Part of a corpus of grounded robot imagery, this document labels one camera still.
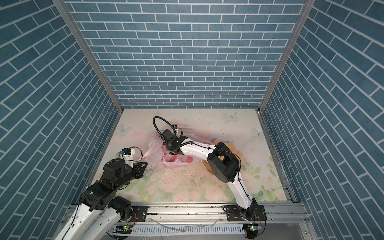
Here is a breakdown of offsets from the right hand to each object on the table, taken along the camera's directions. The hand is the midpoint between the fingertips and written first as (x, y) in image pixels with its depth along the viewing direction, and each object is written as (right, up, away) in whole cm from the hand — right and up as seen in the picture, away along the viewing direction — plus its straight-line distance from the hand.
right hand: (171, 141), depth 94 cm
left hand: (-7, -9, -19) cm, 23 cm away
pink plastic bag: (-5, -2, -15) cm, 16 cm away
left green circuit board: (-18, -40, -22) cm, 49 cm away
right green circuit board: (+45, -38, -23) cm, 64 cm away
